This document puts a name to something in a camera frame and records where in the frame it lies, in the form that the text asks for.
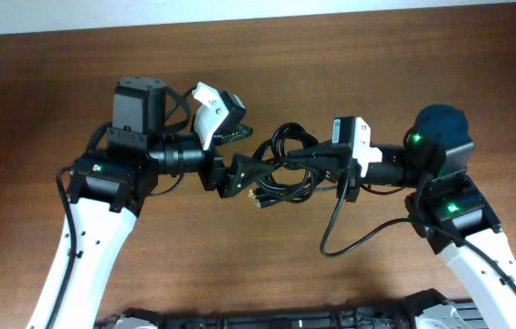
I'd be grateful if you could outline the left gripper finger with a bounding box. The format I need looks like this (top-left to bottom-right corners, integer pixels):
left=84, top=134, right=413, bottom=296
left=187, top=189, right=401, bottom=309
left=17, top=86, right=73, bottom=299
left=214, top=123, right=253, bottom=146
left=229, top=154, right=275, bottom=196

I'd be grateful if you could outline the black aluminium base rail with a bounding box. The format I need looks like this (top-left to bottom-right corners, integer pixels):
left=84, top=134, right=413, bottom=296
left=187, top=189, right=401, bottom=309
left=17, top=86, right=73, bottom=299
left=94, top=289, right=488, bottom=329

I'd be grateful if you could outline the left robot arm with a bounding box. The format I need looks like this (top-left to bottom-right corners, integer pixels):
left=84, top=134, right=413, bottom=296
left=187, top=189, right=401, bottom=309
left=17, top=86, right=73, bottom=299
left=27, top=77, right=274, bottom=328

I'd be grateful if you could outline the thick black cable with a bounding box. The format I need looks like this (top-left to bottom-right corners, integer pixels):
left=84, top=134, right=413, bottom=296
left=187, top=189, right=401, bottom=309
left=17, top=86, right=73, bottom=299
left=251, top=121, right=327, bottom=205

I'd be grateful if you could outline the thin black cable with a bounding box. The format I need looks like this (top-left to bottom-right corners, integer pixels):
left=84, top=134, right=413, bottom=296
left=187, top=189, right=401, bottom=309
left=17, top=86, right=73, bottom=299
left=247, top=154, right=341, bottom=210

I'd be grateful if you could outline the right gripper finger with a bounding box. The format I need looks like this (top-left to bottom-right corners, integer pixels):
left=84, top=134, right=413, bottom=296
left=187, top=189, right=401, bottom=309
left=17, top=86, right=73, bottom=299
left=285, top=157, right=344, bottom=183
left=287, top=140, right=352, bottom=160

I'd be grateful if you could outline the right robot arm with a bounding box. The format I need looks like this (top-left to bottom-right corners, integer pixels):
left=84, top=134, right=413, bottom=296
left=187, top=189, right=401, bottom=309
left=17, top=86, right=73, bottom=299
left=284, top=104, right=516, bottom=328

